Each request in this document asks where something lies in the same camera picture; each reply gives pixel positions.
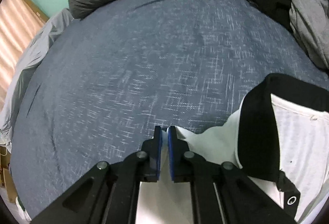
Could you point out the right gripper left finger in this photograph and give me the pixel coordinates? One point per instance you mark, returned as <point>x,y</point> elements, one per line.
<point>108,193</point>

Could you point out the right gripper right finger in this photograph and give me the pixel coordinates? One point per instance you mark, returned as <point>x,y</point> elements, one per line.
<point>220,193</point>

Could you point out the white polo shirt black collar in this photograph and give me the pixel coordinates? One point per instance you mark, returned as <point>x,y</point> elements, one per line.
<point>278,138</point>

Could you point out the floor clutter bags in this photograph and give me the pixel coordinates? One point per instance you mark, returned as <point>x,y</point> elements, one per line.
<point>9,193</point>

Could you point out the blue patterned bed sheet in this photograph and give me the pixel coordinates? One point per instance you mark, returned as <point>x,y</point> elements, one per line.
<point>110,78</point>

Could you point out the light grey blanket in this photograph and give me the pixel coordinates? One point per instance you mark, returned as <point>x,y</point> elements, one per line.
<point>25,68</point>

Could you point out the pink striped curtain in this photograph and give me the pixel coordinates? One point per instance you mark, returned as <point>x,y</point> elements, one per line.
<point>20,20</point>

